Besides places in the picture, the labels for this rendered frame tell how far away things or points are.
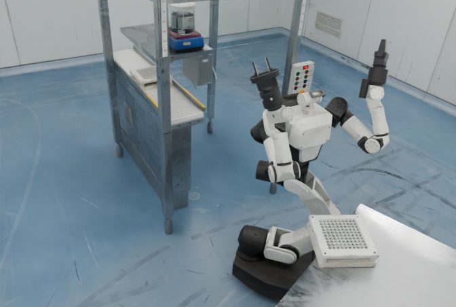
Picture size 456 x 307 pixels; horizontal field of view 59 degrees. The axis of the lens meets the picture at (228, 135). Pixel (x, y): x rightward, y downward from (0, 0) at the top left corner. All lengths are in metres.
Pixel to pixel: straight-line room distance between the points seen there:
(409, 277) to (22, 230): 2.58
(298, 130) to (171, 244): 1.44
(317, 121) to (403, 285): 0.81
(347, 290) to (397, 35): 4.51
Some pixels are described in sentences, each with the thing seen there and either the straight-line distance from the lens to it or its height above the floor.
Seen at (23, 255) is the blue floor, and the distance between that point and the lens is 3.18.
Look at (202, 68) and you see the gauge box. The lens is 2.53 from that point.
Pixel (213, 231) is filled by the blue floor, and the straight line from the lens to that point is 3.11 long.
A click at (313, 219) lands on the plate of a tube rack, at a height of 0.94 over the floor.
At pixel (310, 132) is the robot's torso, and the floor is 1.20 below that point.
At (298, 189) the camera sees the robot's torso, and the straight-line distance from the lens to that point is 2.26.
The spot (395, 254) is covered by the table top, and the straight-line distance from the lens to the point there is 2.00.
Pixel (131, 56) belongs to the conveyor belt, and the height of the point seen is 0.91.
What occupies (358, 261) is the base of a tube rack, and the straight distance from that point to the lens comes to 1.86.
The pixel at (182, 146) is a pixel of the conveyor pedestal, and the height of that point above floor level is 0.60.
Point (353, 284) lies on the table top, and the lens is 1.81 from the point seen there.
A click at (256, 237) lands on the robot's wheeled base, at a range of 2.62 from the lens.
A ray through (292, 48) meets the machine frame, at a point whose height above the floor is 1.29.
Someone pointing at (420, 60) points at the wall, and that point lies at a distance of 5.73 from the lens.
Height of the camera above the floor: 2.21
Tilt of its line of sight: 32 degrees down
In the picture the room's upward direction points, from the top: 4 degrees clockwise
